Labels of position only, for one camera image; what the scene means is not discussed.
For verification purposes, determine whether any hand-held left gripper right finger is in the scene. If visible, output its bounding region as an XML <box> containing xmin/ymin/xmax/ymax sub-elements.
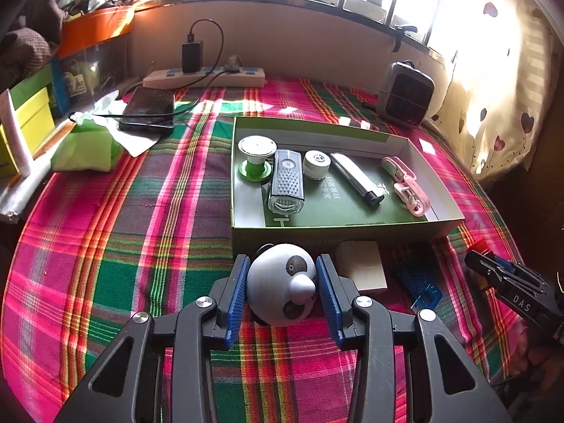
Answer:
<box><xmin>315</xmin><ymin>253</ymin><xmax>507</xmax><ymax>423</ymax></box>

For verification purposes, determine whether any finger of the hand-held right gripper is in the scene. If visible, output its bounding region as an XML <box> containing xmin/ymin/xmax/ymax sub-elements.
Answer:
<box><xmin>464</xmin><ymin>251</ymin><xmax>509</xmax><ymax>295</ymax></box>
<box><xmin>487</xmin><ymin>253</ymin><xmax>547</xmax><ymax>288</ymax></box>

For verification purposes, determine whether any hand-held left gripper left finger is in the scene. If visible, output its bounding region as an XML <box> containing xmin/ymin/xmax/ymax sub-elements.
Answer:
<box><xmin>53</xmin><ymin>253</ymin><xmax>252</xmax><ymax>423</ymax></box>

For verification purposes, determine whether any white panda toy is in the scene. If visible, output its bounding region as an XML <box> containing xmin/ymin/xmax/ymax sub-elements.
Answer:
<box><xmin>246</xmin><ymin>243</ymin><xmax>319</xmax><ymax>327</ymax></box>

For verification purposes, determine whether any cream small box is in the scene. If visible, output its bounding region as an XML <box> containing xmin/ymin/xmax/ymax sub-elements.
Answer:
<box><xmin>335</xmin><ymin>240</ymin><xmax>388</xmax><ymax>294</ymax></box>

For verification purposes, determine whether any blue transparent case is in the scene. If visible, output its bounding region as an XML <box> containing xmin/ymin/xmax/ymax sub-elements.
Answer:
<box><xmin>399</xmin><ymin>256</ymin><xmax>443</xmax><ymax>311</ymax></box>

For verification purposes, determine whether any green cardboard box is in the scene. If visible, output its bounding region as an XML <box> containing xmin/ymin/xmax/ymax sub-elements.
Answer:
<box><xmin>230</xmin><ymin>116</ymin><xmax>467</xmax><ymax>256</ymax></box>

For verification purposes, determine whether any pink white clip stand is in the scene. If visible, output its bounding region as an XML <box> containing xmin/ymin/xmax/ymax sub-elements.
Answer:
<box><xmin>393</xmin><ymin>180</ymin><xmax>428</xmax><ymax>218</ymax></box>

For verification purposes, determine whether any black white lighter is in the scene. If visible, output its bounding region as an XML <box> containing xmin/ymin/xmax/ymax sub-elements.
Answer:
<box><xmin>330</xmin><ymin>152</ymin><xmax>383</xmax><ymax>207</ymax></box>

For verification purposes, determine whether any white bottle cap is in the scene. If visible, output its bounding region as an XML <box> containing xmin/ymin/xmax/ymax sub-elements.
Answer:
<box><xmin>303</xmin><ymin>151</ymin><xmax>332</xmax><ymax>181</ymax></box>

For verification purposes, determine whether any green white spool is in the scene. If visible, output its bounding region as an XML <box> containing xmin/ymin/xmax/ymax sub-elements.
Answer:
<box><xmin>237</xmin><ymin>135</ymin><xmax>278</xmax><ymax>183</ymax></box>

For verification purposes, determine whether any person's right hand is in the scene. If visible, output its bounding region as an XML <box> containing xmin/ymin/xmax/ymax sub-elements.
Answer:
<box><xmin>526</xmin><ymin>335</ymin><xmax>564</xmax><ymax>377</ymax></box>

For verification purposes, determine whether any plaid blanket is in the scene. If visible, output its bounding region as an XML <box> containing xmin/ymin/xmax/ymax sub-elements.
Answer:
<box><xmin>0</xmin><ymin>75</ymin><xmax>525</xmax><ymax>423</ymax></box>

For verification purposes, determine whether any white paper sheet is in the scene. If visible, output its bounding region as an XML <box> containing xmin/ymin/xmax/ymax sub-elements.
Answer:
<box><xmin>70</xmin><ymin>90</ymin><xmax>177</xmax><ymax>157</ymax></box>

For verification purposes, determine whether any grey small heater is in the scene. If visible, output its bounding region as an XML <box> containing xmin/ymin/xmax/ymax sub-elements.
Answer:
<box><xmin>376</xmin><ymin>61</ymin><xmax>435</xmax><ymax>129</ymax></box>

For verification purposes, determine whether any cream curtain with hearts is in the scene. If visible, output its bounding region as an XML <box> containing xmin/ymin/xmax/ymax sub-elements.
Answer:
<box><xmin>423</xmin><ymin>0</ymin><xmax>564</xmax><ymax>181</ymax></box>

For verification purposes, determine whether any black smartphone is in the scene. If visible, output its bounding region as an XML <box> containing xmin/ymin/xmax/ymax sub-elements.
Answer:
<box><xmin>119</xmin><ymin>86</ymin><xmax>176</xmax><ymax>132</ymax></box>

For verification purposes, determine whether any green tissue pack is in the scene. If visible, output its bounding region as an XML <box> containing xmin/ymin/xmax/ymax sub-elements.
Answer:
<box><xmin>50</xmin><ymin>112</ymin><xmax>125</xmax><ymax>172</ymax></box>

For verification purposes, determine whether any white power strip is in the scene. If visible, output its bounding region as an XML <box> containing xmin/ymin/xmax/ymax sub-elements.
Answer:
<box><xmin>142</xmin><ymin>66</ymin><xmax>266</xmax><ymax>90</ymax></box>

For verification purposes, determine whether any black charger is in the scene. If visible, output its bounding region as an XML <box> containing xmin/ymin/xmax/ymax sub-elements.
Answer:
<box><xmin>182</xmin><ymin>31</ymin><xmax>204</xmax><ymax>74</ymax></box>

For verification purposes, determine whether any orange clear storage box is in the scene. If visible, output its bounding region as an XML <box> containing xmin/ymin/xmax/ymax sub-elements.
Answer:
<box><xmin>50</xmin><ymin>39</ymin><xmax>133</xmax><ymax>117</ymax></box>

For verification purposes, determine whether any white tube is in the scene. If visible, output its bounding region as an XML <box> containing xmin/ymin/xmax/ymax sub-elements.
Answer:
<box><xmin>0</xmin><ymin>90</ymin><xmax>33</xmax><ymax>177</ymax></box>

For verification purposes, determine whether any yellow green box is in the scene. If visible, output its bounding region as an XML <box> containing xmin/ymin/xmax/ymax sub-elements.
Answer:
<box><xmin>0</xmin><ymin>66</ymin><xmax>56</xmax><ymax>177</ymax></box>

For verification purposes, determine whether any brown checked cloth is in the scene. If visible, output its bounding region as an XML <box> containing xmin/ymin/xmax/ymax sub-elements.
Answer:
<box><xmin>0</xmin><ymin>26</ymin><xmax>60</xmax><ymax>93</ymax></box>

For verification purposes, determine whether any black heater cable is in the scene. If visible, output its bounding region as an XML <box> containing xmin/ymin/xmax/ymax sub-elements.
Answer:
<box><xmin>390</xmin><ymin>24</ymin><xmax>417</xmax><ymax>65</ymax></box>

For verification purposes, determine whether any black charging cable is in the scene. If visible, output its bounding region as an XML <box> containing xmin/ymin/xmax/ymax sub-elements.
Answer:
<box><xmin>90</xmin><ymin>18</ymin><xmax>225</xmax><ymax>130</ymax></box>

